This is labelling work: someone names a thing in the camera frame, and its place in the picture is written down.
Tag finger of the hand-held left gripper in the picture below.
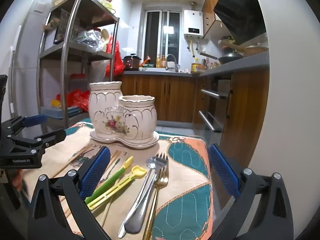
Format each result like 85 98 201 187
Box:
2 114 48 136
7 129 67 153

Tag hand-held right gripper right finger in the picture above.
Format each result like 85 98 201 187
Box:
208 144 294 240

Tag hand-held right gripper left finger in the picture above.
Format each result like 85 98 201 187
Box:
27 145 112 240

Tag green yellow plastic fork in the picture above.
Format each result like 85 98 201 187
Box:
85 156 134 204

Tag yellow plastic spoon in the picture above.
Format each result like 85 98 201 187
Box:
88 165 147 212

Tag gold fork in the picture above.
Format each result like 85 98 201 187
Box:
142 167 170 240

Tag large silver spoon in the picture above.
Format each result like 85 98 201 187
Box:
124 170 157 235

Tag silver fork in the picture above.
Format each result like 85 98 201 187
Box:
117 152 169 238

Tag floral ceramic utensil holder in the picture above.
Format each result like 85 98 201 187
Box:
89 81 158 143

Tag person's left hand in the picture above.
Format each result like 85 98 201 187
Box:
12 169 27 189

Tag blue plastic tray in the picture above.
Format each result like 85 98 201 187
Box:
41 105 80 118

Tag printed quilted cloth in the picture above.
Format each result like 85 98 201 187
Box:
21 117 217 240

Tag crumpled red plastic bag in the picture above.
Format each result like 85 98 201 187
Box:
56 89 90 112

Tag red lidded container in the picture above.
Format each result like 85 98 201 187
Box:
70 74 85 90

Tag cream ceramic holder tray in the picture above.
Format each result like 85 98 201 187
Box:
89 130 160 150

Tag white refrigerator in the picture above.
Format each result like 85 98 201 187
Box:
7 0 63 120

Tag built-in steel oven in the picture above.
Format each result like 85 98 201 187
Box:
199 76 233 140

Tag metal shelf rack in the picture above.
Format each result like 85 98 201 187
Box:
37 0 120 128

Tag wooden base cabinets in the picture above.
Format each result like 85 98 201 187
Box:
121 66 270 200

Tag hanging red plastic bag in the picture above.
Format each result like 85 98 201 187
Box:
105 35 125 77

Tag clear plastic bag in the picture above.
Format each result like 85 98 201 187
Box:
75 29 104 53

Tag grey kitchen countertop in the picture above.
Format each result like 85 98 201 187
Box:
122 52 270 77

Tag dark red rice cooker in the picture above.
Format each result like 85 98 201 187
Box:
122 54 142 71

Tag black wok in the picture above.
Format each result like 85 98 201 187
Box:
200 51 244 64

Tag metal faucet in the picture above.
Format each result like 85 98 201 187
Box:
165 54 179 72

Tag pan with lid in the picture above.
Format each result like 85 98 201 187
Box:
244 44 269 55

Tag kitchen window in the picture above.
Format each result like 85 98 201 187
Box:
142 9 182 68

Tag white water heater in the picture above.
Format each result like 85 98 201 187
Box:
184 10 204 39

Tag black range hood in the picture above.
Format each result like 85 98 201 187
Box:
213 0 267 46

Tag wooden wall cabinet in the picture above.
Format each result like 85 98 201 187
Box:
201 0 229 39

